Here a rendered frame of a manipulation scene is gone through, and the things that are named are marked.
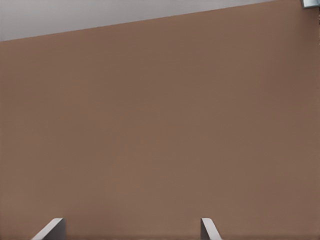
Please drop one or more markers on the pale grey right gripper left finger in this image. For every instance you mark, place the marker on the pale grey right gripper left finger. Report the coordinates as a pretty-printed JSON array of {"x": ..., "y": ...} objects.
[{"x": 53, "y": 231}]

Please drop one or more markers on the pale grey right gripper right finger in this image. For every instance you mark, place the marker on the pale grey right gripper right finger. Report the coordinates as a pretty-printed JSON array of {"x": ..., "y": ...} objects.
[{"x": 209, "y": 231}]

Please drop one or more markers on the silver frame post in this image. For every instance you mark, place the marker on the silver frame post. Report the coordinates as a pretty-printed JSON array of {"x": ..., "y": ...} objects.
[{"x": 310, "y": 3}]

